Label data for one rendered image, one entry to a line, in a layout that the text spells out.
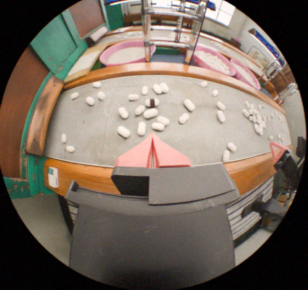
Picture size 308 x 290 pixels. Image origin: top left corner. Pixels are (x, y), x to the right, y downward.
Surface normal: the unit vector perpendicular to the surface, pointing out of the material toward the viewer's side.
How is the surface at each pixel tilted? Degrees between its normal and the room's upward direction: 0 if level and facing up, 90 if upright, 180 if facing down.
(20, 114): 90
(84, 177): 0
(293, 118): 90
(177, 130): 0
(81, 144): 0
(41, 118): 67
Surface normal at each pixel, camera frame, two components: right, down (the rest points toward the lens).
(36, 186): 1.00, 0.00
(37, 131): 0.92, -0.11
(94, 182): 0.00, -0.25
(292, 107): -1.00, 0.07
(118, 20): 0.07, 0.97
